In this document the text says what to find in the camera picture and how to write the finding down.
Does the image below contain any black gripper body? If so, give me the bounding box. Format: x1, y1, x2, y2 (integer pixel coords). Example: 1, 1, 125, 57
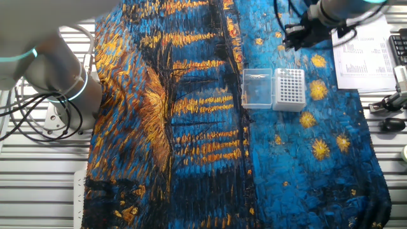
298, 14, 333, 49

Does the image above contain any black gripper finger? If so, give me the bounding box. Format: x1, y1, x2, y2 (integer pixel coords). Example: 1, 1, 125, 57
283, 24, 307, 36
284, 34, 303, 52

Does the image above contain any white pipette tip box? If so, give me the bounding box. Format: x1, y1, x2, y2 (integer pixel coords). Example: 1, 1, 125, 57
240, 67, 307, 113

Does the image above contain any white printed paper sheet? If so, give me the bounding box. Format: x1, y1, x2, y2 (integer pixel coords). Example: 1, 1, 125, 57
331, 15, 397, 94

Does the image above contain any black keyboard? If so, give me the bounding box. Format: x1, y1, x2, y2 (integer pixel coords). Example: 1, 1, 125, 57
388, 28, 407, 66

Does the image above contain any black computer mouse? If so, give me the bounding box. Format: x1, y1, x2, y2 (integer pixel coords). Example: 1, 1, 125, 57
380, 117, 407, 132

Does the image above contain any starry night print tablecloth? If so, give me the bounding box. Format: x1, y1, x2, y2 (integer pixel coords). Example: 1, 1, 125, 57
81, 0, 392, 229

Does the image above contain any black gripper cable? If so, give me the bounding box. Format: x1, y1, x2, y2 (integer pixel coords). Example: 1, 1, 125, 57
273, 0, 387, 49

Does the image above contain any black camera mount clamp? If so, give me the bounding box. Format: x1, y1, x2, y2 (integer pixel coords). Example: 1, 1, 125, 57
368, 91, 407, 114

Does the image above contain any white cable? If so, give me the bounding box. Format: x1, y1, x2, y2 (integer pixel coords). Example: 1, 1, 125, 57
59, 24, 96, 77

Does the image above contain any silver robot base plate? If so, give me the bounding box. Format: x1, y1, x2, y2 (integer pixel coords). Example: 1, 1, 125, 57
43, 101, 96, 136

